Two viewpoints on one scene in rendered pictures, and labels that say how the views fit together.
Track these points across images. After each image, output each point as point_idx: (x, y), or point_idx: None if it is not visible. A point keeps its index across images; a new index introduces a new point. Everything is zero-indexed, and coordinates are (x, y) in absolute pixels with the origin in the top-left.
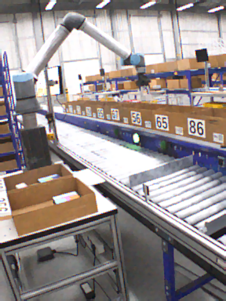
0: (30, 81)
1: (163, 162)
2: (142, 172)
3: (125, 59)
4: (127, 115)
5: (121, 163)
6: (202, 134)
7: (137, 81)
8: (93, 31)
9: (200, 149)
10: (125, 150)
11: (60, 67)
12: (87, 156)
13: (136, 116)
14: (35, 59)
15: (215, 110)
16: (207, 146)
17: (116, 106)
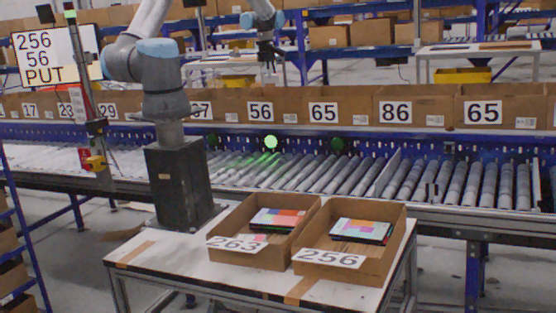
0: (179, 58)
1: (355, 165)
2: (381, 175)
3: (266, 20)
4: (236, 109)
5: (301, 176)
6: (407, 119)
7: (261, 55)
8: None
9: (412, 137)
10: (270, 161)
11: (98, 26)
12: (222, 180)
13: (261, 108)
14: (149, 12)
15: (390, 88)
16: (425, 133)
17: (204, 98)
